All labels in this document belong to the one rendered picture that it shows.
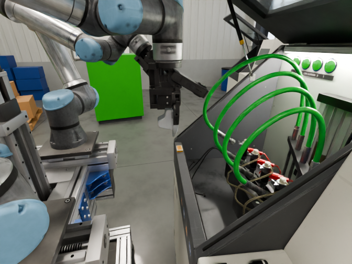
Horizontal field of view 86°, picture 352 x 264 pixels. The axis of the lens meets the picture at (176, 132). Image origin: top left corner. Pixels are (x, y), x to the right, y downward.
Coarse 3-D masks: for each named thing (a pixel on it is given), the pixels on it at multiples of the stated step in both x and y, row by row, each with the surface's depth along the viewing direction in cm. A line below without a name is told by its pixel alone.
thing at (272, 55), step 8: (256, 56) 62; (264, 56) 61; (272, 56) 61; (280, 56) 62; (240, 64) 62; (296, 64) 63; (232, 72) 63; (296, 72) 65; (216, 88) 64; (208, 96) 65; (304, 96) 68; (296, 120) 73; (296, 128) 74
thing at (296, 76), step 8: (280, 72) 56; (288, 72) 56; (256, 80) 56; (264, 80) 56; (304, 80) 58; (248, 88) 57; (304, 88) 59; (232, 104) 59; (224, 112) 59; (216, 120) 61; (304, 120) 64; (216, 128) 61; (304, 128) 65; (216, 136) 63; (304, 136) 66; (216, 144) 64; (296, 144) 68; (240, 160) 68
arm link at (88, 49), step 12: (0, 0) 64; (0, 12) 66; (12, 12) 65; (24, 12) 64; (36, 12) 65; (36, 24) 65; (48, 24) 64; (60, 24) 65; (48, 36) 67; (60, 36) 65; (72, 36) 64; (84, 36) 65; (72, 48) 66; (84, 48) 62; (96, 48) 64; (108, 48) 70; (84, 60) 64; (96, 60) 67
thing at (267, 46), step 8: (240, 16) 327; (232, 24) 394; (240, 24) 359; (248, 24) 331; (248, 32) 377; (256, 32) 338; (256, 40) 386; (264, 40) 336; (272, 40) 306; (256, 48) 416; (264, 48) 329; (272, 48) 301; (248, 56) 423; (256, 64) 345; (240, 72) 366; (248, 72) 365; (232, 80) 411
